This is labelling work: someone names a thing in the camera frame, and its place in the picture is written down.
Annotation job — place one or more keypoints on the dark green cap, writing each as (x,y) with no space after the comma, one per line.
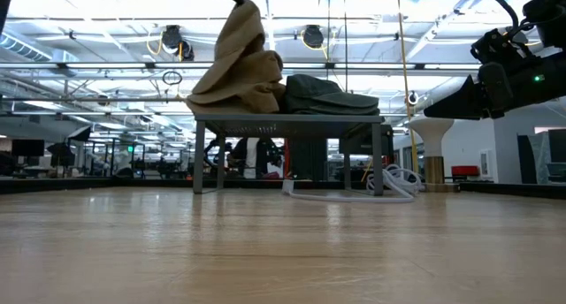
(354,111)
(318,89)

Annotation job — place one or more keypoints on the grey perforated metal stand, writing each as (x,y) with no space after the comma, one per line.
(287,117)

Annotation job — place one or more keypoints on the black monitor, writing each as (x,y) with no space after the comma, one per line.
(27,147)

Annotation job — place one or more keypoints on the person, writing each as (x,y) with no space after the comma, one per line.
(252,156)

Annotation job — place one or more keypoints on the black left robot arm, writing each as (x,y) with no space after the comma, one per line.
(4,3)

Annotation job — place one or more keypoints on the red bin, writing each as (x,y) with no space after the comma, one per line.
(464,170)

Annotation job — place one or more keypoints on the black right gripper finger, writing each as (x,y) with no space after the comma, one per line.
(460,105)

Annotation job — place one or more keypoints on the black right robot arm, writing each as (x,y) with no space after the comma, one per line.
(548,12)

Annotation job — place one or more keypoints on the white mushroom lamp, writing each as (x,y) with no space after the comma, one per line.
(431,127)

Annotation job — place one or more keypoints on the grey cabinet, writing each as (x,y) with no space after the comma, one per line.
(526,158)

